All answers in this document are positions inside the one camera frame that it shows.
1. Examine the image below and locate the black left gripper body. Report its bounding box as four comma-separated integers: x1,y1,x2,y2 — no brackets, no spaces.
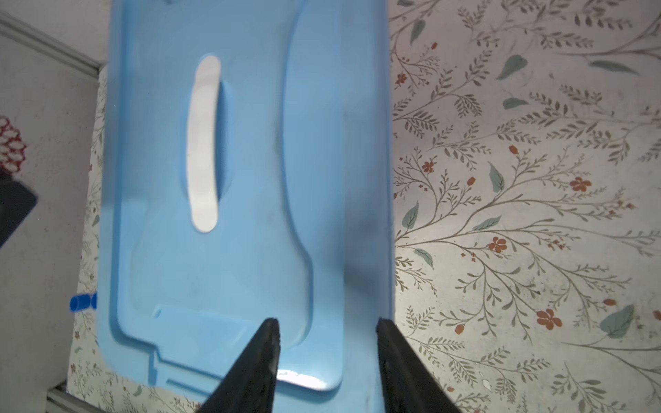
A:
0,179,38,247

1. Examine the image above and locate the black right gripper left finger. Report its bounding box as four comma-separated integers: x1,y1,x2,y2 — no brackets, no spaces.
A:
198,318,281,413

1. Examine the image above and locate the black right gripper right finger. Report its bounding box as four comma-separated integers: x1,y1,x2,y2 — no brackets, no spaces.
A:
376,318,460,413

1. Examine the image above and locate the blue capped test tube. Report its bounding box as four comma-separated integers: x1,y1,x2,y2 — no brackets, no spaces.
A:
69,293,97,313

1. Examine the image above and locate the blue plastic lid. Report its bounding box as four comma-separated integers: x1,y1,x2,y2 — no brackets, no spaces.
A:
96,1,394,412

